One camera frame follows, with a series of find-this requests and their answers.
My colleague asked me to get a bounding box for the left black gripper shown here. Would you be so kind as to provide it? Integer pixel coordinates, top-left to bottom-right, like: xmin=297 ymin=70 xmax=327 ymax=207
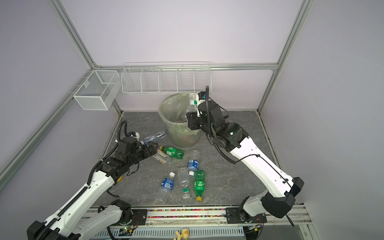
xmin=127 ymin=140 xmax=158 ymax=167

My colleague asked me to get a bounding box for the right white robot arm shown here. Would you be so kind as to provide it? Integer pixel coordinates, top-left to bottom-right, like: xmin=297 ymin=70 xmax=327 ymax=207
xmin=186 ymin=87 xmax=304 ymax=222

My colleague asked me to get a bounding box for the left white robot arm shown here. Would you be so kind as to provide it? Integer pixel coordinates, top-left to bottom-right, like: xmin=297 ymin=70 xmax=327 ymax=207
xmin=27 ymin=121 xmax=159 ymax=240

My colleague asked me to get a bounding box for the green-lined mesh waste bin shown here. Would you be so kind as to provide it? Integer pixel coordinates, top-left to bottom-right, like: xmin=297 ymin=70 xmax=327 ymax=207
xmin=158 ymin=92 xmax=201 ymax=148

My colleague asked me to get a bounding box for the clear bottle dark blue neck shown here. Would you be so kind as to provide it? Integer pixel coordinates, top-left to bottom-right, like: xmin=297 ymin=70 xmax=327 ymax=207
xmin=142 ymin=131 xmax=167 ymax=144

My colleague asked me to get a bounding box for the green bottle yellow cap upper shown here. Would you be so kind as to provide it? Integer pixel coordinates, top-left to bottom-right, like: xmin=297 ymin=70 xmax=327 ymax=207
xmin=160 ymin=146 xmax=185 ymax=160

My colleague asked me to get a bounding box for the green bottle yellow cap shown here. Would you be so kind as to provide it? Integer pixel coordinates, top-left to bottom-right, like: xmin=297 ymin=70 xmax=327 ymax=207
xmin=160 ymin=146 xmax=185 ymax=160
xmin=194 ymin=170 xmax=206 ymax=202

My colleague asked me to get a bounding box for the clear bottle blue label white cap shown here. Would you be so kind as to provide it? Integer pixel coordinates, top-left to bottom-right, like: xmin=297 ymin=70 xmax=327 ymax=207
xmin=155 ymin=172 xmax=176 ymax=204

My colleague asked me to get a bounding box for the clear bottle blue label upright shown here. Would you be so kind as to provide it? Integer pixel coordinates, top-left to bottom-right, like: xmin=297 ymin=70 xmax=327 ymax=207
xmin=187 ymin=149 xmax=200 ymax=177

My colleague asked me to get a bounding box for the clear bottle green cap small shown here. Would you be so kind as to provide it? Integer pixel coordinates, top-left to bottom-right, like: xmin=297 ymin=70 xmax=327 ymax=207
xmin=178 ymin=167 xmax=191 ymax=200

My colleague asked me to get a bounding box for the green bottle yellow cap lower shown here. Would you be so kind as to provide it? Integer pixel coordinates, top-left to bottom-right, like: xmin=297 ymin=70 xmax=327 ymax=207
xmin=194 ymin=170 xmax=206 ymax=202

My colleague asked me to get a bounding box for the yellow toy figure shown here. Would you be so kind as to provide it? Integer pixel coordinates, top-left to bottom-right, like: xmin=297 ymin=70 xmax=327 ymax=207
xmin=174 ymin=228 xmax=190 ymax=240

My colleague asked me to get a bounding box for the white wire wall shelf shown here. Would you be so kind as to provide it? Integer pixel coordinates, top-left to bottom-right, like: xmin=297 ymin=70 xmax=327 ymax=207
xmin=121 ymin=62 xmax=212 ymax=94

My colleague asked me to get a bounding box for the white mesh wall basket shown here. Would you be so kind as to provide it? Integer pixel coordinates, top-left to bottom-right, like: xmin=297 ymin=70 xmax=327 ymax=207
xmin=74 ymin=70 xmax=122 ymax=111

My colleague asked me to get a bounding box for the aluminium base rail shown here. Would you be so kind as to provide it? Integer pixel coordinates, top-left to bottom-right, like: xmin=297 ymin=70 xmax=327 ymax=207
xmin=77 ymin=205 xmax=314 ymax=230

